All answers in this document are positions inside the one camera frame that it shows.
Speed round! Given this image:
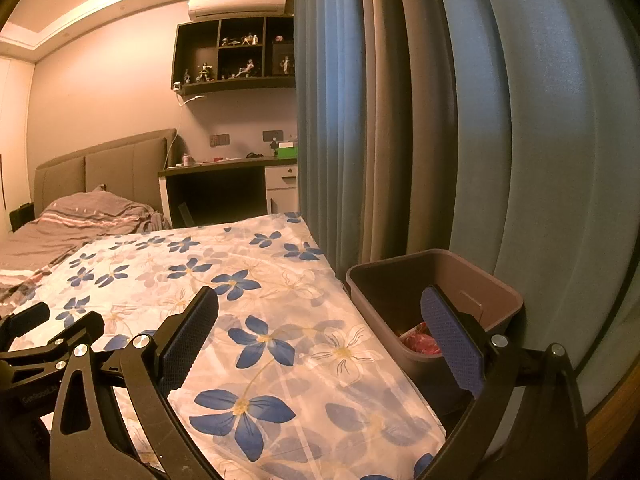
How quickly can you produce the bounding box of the black nightstand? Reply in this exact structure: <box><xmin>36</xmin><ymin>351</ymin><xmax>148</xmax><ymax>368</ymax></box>
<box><xmin>9</xmin><ymin>202</ymin><xmax>35</xmax><ymax>233</ymax></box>

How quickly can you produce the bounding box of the brown upholstered headboard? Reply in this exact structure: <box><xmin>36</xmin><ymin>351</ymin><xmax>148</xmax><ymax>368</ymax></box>
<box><xmin>34</xmin><ymin>128</ymin><xmax>178</xmax><ymax>211</ymax></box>

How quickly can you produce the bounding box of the white air conditioner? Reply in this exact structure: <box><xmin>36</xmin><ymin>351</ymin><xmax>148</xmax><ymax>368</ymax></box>
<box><xmin>187</xmin><ymin>0</ymin><xmax>287</xmax><ymax>17</ymax></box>

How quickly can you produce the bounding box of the dark wall shelf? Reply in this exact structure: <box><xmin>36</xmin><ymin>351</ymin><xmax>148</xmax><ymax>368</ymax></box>
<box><xmin>171</xmin><ymin>15</ymin><xmax>297</xmax><ymax>98</ymax></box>

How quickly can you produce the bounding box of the bed with grey bedding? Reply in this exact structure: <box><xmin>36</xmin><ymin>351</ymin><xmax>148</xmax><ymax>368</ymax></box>
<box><xmin>0</xmin><ymin>190</ymin><xmax>173</xmax><ymax>316</ymax></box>

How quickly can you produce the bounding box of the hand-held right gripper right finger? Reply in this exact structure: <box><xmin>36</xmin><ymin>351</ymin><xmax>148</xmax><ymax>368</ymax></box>
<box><xmin>415</xmin><ymin>284</ymin><xmax>588</xmax><ymax>480</ymax></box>

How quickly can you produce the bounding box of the grey trash bin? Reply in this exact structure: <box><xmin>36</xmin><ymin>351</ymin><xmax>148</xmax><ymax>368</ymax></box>
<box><xmin>346</xmin><ymin>249</ymin><xmax>525</xmax><ymax>411</ymax></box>

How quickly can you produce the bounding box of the white cable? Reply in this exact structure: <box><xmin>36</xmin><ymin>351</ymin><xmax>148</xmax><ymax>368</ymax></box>
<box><xmin>172</xmin><ymin>82</ymin><xmax>206</xmax><ymax>108</ymax></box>

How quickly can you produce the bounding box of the blue floral bed sheet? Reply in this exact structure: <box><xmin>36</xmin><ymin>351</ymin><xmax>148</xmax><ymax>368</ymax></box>
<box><xmin>0</xmin><ymin>211</ymin><xmax>448</xmax><ymax>480</ymax></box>

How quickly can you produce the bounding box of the red white plastic bag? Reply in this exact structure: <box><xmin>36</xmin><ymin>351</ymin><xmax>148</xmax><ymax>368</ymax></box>
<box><xmin>398</xmin><ymin>322</ymin><xmax>443</xmax><ymax>356</ymax></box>

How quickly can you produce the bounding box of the white drawer cabinet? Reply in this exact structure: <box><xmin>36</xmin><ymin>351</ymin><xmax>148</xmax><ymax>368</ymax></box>
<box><xmin>264</xmin><ymin>165</ymin><xmax>300</xmax><ymax>213</ymax></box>

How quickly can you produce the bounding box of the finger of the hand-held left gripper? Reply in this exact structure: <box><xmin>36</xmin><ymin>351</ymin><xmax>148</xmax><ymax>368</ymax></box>
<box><xmin>0</xmin><ymin>311</ymin><xmax>106</xmax><ymax>376</ymax></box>
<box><xmin>0</xmin><ymin>302</ymin><xmax>51</xmax><ymax>348</ymax></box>

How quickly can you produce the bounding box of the blue grey curtain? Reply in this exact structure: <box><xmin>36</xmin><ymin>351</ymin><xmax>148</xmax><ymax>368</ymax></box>
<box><xmin>292</xmin><ymin>0</ymin><xmax>640</xmax><ymax>411</ymax></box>

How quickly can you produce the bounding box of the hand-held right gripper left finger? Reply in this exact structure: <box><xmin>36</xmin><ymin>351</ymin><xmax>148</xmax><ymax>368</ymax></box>
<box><xmin>49</xmin><ymin>285</ymin><xmax>221</xmax><ymax>480</ymax></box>

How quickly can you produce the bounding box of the group of small figurines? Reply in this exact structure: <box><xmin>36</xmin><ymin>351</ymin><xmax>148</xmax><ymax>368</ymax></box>
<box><xmin>182</xmin><ymin>34</ymin><xmax>293</xmax><ymax>83</ymax></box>

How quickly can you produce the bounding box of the dark top desk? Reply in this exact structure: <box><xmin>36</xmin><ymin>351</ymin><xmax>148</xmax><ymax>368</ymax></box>
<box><xmin>158</xmin><ymin>156</ymin><xmax>299</xmax><ymax>228</ymax></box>

